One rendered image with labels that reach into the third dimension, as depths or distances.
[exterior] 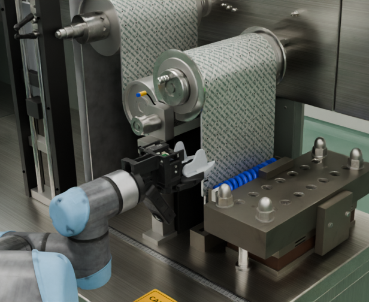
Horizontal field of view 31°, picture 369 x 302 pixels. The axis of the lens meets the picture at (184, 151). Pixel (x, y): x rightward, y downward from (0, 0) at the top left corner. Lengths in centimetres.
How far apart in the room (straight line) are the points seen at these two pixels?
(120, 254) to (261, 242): 33
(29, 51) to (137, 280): 58
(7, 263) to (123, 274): 58
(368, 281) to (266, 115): 43
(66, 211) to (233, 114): 44
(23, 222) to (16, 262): 79
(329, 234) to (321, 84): 34
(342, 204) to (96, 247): 53
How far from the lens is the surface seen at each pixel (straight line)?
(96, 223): 116
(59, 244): 121
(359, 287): 154
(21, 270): 81
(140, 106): 146
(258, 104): 145
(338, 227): 143
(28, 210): 165
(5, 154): 198
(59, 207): 114
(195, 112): 132
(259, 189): 140
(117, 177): 119
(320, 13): 150
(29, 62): 159
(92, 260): 120
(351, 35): 146
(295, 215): 131
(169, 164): 124
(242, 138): 144
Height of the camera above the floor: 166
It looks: 24 degrees down
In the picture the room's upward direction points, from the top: 1 degrees counter-clockwise
